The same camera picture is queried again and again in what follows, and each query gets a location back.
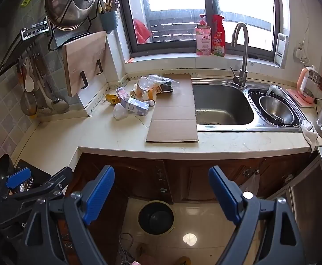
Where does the wooden cutting board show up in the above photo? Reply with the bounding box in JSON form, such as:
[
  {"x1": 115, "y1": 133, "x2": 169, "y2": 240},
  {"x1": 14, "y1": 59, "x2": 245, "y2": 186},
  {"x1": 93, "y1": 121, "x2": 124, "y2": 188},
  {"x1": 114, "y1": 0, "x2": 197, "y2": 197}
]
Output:
[{"x1": 62, "y1": 30, "x2": 107, "y2": 98}]

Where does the white rice spoon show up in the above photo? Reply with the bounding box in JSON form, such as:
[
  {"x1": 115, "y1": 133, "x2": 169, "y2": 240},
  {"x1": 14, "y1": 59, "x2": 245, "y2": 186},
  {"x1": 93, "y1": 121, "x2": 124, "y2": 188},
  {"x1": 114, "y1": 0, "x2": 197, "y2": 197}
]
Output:
[{"x1": 24, "y1": 58, "x2": 40, "y2": 93}]

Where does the stainless steel sink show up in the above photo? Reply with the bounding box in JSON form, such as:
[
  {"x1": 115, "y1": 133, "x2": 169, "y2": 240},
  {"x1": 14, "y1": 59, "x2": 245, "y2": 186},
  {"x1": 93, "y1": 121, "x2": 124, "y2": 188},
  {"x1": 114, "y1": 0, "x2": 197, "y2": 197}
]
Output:
[{"x1": 191, "y1": 78, "x2": 308, "y2": 132}]

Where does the black wire lid rack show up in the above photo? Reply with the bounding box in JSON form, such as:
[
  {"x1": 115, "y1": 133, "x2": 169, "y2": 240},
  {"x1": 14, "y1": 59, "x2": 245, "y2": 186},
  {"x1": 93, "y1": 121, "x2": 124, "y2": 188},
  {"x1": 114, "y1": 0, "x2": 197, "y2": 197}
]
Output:
[{"x1": 47, "y1": 0, "x2": 99, "y2": 52}]

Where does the red cloth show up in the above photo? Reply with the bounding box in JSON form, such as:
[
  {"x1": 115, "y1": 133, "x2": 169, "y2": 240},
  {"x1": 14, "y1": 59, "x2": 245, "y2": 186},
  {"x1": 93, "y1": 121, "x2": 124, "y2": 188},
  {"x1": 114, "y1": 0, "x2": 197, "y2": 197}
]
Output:
[{"x1": 133, "y1": 19, "x2": 152, "y2": 45}]

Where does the cutting board rack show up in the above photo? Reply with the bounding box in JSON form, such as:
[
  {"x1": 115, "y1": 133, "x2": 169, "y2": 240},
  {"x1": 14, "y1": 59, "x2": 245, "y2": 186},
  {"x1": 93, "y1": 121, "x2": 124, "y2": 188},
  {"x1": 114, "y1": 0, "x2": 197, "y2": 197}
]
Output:
[{"x1": 76, "y1": 59, "x2": 107, "y2": 116}]

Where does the black wall utensil rack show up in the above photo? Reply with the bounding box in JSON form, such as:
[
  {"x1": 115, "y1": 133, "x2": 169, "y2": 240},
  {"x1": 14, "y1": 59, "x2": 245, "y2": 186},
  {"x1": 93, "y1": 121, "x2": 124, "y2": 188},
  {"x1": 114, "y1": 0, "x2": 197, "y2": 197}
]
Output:
[{"x1": 0, "y1": 18, "x2": 53, "y2": 76}]

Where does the purple and white carton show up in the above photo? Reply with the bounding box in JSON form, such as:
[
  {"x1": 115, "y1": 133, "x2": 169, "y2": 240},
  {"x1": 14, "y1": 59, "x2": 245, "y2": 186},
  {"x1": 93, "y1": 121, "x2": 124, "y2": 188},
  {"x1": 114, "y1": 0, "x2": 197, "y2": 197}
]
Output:
[{"x1": 126, "y1": 97, "x2": 150, "y2": 116}]

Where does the black wire loop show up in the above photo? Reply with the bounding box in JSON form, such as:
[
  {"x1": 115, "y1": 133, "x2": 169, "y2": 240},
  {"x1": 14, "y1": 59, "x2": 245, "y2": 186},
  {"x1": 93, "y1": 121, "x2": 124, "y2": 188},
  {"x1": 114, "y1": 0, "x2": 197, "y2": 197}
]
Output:
[{"x1": 118, "y1": 232, "x2": 135, "y2": 265}]

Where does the clear plastic bag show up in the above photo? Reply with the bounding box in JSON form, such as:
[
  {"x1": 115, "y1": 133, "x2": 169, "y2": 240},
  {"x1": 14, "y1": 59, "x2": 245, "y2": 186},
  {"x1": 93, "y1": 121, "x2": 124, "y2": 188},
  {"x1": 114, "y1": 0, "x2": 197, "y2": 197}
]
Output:
[{"x1": 137, "y1": 74, "x2": 179, "y2": 89}]

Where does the bundle of chopsticks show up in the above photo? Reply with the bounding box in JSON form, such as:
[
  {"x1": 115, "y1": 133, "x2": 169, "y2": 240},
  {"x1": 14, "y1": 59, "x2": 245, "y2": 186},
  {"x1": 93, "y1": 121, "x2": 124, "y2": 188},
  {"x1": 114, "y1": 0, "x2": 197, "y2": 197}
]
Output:
[{"x1": 99, "y1": 0, "x2": 120, "y2": 14}]

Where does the stainless steel appliance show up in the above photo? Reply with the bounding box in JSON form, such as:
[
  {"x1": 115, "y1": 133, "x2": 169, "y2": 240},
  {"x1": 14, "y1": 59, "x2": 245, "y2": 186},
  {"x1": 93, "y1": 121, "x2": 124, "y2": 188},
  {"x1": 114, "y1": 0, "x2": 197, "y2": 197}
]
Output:
[{"x1": 266, "y1": 144, "x2": 322, "y2": 265}]

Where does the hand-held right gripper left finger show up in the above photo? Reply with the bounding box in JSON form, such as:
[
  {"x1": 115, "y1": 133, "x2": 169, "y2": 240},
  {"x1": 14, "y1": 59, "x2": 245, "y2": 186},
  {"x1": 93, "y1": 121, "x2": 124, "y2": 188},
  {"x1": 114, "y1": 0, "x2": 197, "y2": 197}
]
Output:
[{"x1": 23, "y1": 165, "x2": 116, "y2": 265}]

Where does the stainless steel pot lid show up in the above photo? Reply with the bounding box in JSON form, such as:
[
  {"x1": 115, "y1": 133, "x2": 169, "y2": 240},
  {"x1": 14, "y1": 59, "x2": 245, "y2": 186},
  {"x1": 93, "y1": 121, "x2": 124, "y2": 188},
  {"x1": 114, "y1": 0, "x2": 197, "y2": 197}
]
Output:
[{"x1": 44, "y1": 0, "x2": 98, "y2": 31}]

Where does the pink soap pump bottle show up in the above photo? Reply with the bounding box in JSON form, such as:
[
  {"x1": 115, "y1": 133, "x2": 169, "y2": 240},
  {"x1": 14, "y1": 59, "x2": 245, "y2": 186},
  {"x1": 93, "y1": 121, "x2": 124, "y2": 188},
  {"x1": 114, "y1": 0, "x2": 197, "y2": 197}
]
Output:
[{"x1": 195, "y1": 14, "x2": 212, "y2": 56}]

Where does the steel bowl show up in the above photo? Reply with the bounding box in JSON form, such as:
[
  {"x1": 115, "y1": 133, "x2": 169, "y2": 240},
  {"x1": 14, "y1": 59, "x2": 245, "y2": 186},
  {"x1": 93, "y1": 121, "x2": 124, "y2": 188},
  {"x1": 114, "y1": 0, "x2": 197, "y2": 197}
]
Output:
[{"x1": 258, "y1": 95, "x2": 295, "y2": 125}]

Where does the red spray bottle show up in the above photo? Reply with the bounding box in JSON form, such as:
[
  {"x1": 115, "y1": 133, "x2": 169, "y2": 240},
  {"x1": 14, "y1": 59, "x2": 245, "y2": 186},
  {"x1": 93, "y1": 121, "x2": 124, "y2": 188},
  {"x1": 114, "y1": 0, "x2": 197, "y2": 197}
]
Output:
[{"x1": 211, "y1": 14, "x2": 226, "y2": 57}]

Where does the black waste bin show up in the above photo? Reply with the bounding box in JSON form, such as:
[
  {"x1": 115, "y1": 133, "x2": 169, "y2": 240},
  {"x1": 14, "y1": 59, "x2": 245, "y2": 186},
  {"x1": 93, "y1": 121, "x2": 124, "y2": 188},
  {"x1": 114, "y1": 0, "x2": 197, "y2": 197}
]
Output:
[{"x1": 138, "y1": 201, "x2": 176, "y2": 236}]

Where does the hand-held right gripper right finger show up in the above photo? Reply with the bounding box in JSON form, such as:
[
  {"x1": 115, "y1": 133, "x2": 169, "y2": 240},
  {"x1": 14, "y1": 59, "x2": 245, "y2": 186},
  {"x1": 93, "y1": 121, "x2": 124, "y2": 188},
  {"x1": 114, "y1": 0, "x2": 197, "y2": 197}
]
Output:
[{"x1": 208, "y1": 166, "x2": 300, "y2": 265}]

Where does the steel faucet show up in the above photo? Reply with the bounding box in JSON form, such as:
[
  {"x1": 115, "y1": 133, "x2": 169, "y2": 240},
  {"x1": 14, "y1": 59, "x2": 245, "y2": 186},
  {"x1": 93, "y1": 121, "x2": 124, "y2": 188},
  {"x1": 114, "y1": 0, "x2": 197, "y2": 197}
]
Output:
[{"x1": 230, "y1": 22, "x2": 250, "y2": 87}]

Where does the small pink carton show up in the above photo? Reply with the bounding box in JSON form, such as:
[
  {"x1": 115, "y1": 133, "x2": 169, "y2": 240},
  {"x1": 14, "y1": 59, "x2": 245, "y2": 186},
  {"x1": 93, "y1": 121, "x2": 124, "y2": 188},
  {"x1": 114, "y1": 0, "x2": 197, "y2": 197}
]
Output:
[{"x1": 115, "y1": 87, "x2": 130, "y2": 101}]

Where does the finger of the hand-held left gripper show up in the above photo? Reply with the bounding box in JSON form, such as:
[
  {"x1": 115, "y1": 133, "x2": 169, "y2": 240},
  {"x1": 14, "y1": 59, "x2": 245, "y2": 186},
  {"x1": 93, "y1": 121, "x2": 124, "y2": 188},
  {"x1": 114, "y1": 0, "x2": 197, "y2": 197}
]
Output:
[
  {"x1": 9, "y1": 166, "x2": 73, "y2": 202},
  {"x1": 1, "y1": 167, "x2": 34, "y2": 199}
]

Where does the flat cardboard sheet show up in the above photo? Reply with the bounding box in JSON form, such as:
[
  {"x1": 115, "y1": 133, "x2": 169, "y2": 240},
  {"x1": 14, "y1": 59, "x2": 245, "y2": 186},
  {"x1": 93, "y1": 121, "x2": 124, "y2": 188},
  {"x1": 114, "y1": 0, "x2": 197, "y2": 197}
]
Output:
[{"x1": 145, "y1": 74, "x2": 199, "y2": 143}]

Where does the pink electric kettle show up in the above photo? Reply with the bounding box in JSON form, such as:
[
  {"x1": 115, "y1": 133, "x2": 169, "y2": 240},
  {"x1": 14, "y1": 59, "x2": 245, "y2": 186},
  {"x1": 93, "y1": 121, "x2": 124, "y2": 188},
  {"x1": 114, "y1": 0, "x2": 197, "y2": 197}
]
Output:
[{"x1": 286, "y1": 66, "x2": 322, "y2": 108}]

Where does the blue utensil holder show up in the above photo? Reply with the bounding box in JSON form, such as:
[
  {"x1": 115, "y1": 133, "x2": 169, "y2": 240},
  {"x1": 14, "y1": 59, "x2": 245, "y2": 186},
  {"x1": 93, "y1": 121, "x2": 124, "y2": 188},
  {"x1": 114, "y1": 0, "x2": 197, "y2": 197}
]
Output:
[{"x1": 99, "y1": 9, "x2": 119, "y2": 34}]

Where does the black drain basket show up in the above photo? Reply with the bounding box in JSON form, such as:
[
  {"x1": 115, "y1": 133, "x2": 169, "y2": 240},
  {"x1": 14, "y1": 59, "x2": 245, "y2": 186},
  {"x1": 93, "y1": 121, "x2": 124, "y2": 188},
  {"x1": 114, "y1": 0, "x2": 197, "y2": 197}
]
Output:
[{"x1": 248, "y1": 88, "x2": 302, "y2": 126}]

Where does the white rag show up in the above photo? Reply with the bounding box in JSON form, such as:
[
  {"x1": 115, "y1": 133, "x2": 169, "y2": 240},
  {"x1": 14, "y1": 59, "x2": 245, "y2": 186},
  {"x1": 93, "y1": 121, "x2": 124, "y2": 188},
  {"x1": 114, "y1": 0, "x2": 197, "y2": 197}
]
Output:
[{"x1": 300, "y1": 120, "x2": 320, "y2": 153}]

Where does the white wall plug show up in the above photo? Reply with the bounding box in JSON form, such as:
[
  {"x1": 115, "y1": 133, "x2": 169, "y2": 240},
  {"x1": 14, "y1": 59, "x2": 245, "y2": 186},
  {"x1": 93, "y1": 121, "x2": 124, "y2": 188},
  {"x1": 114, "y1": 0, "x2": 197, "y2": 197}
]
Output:
[{"x1": 295, "y1": 37, "x2": 309, "y2": 64}]

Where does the black gas stove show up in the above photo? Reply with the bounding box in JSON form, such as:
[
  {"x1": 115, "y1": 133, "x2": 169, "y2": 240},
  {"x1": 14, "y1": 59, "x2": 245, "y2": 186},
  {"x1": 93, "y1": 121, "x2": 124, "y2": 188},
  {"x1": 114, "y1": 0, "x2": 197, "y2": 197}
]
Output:
[{"x1": 14, "y1": 159, "x2": 52, "y2": 194}]

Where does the black wok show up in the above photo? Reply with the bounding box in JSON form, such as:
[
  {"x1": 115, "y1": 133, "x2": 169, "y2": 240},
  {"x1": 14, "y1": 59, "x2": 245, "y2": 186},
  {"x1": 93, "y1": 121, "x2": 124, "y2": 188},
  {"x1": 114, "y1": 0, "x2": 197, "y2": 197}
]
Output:
[{"x1": 0, "y1": 153, "x2": 16, "y2": 189}]

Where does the wooden base cabinet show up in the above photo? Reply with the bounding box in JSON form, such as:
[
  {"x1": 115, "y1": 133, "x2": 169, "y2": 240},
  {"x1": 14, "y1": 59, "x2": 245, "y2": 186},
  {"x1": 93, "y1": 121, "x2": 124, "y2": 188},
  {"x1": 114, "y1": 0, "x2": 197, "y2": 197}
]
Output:
[{"x1": 64, "y1": 151, "x2": 320, "y2": 205}]

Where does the clear plastic wrap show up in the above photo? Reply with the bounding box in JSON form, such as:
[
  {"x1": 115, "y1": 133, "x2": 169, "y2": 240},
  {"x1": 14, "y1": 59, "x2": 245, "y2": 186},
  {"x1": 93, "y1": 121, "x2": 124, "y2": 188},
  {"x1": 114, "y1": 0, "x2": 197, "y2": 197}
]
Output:
[{"x1": 266, "y1": 84, "x2": 283, "y2": 95}]

